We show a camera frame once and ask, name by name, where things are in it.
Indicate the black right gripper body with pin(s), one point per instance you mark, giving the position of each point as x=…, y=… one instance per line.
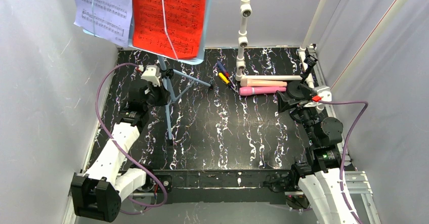
x=290, y=102

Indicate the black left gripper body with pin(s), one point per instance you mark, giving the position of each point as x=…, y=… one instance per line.
x=156, y=94

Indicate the black round microphone stand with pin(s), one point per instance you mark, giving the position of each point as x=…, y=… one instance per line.
x=296, y=90

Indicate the pink toy microphone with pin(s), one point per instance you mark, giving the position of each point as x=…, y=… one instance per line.
x=248, y=91

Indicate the beige toy microphone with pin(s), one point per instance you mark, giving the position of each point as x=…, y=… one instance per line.
x=261, y=83

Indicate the red sheet music page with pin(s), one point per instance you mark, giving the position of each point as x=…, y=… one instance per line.
x=172, y=28

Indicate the lavender sheet music page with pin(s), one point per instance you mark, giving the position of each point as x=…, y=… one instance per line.
x=107, y=19

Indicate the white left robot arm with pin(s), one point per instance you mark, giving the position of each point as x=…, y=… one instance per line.
x=99, y=192

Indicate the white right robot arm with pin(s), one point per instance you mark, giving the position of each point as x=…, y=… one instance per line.
x=322, y=177

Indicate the white diagonal pole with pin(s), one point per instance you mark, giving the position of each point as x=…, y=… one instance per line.
x=373, y=36

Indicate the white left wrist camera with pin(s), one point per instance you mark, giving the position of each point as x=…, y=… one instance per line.
x=151, y=73

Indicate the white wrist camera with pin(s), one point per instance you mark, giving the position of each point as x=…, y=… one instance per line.
x=324, y=93
x=151, y=73

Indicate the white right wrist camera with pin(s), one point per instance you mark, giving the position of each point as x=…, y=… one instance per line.
x=324, y=93

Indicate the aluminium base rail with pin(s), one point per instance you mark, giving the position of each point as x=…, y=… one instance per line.
x=275, y=181

